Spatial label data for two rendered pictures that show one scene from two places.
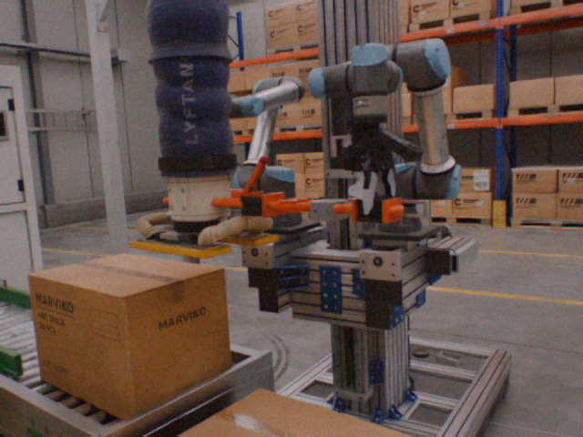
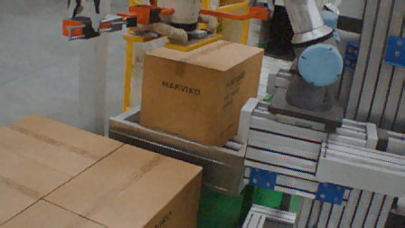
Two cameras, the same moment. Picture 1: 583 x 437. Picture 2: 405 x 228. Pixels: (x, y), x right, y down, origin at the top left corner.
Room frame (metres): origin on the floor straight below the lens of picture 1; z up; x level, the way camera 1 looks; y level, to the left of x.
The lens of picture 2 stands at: (1.16, -1.52, 1.46)
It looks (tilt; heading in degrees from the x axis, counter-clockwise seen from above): 21 degrees down; 72
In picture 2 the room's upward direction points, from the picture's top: 7 degrees clockwise
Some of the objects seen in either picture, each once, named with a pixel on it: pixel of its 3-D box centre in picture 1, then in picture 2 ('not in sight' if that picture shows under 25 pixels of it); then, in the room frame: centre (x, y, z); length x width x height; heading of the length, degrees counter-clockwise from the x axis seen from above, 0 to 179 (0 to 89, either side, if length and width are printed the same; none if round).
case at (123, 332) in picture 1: (128, 325); (204, 88); (1.83, 0.59, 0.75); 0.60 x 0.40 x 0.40; 50
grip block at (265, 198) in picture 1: (262, 204); (145, 14); (1.41, 0.07, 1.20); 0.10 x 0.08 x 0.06; 140
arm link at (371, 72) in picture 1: (369, 71); not in sight; (1.20, -0.19, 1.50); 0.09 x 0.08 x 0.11; 153
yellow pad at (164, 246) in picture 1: (177, 241); (155, 29); (1.50, 0.33, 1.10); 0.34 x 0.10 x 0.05; 50
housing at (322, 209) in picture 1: (329, 209); (108, 23); (1.27, -0.09, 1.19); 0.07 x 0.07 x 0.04; 50
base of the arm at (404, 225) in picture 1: (399, 215); (311, 87); (1.86, -0.38, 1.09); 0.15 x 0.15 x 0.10
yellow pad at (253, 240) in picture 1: (226, 231); (195, 37); (1.64, 0.20, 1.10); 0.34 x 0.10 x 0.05; 50
